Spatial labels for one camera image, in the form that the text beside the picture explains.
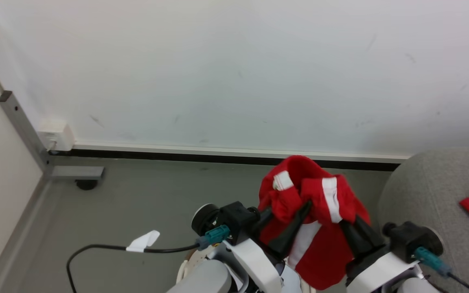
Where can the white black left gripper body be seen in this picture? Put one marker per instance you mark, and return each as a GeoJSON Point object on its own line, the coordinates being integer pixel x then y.
{"type": "Point", "coordinates": [259, 262]}

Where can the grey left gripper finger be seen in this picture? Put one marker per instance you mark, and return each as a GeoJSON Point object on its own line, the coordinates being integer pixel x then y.
{"type": "Point", "coordinates": [291, 232]}
{"type": "Point", "coordinates": [265, 217]}

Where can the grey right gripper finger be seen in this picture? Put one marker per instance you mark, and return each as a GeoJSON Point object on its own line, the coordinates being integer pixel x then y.
{"type": "Point", "coordinates": [369, 232]}
{"type": "Point", "coordinates": [348, 238]}

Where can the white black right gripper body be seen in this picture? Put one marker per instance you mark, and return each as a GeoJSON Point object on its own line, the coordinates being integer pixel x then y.
{"type": "Point", "coordinates": [375, 270]}

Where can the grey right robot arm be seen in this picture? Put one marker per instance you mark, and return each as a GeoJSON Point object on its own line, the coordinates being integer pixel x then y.
{"type": "Point", "coordinates": [417, 287]}

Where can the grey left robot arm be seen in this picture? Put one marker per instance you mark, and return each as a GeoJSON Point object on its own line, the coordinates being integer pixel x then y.
{"type": "Point", "coordinates": [202, 278]}

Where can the light grey fabric sofa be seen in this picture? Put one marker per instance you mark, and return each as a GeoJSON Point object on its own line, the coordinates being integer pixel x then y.
{"type": "Point", "coordinates": [434, 191]}

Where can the white tape tag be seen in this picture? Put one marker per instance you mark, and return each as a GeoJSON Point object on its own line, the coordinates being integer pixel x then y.
{"type": "Point", "coordinates": [143, 242]}

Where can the black caster wheel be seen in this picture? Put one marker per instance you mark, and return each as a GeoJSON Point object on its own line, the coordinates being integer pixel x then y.
{"type": "Point", "coordinates": [86, 184]}

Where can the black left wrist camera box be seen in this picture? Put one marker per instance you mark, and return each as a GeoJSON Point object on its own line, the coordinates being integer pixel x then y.
{"type": "Point", "coordinates": [234, 217]}

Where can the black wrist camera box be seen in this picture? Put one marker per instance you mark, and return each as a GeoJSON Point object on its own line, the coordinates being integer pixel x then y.
{"type": "Point", "coordinates": [409, 238]}
{"type": "Point", "coordinates": [234, 217]}

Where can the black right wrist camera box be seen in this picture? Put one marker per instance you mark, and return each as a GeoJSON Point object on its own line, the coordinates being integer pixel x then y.
{"type": "Point", "coordinates": [409, 238]}

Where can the white wall outlet box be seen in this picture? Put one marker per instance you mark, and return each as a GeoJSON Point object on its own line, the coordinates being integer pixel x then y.
{"type": "Point", "coordinates": [57, 132]}

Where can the grey metal frame leg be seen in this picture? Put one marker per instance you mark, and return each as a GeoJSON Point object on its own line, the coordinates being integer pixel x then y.
{"type": "Point", "coordinates": [27, 130]}

